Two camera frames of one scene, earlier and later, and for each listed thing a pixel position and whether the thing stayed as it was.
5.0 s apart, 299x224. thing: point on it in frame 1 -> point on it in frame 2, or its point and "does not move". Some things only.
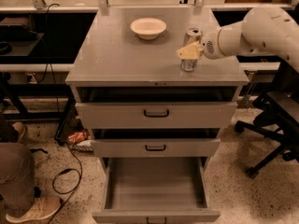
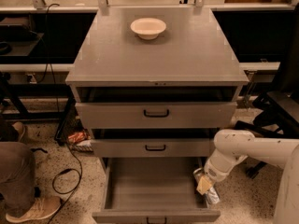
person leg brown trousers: [17, 178] does not move
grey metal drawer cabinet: [156, 124] does not move
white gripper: [209, 46] -> [214, 171]
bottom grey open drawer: [156, 190] does not move
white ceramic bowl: [148, 28] does not move
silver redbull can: [192, 35] -> [211, 195]
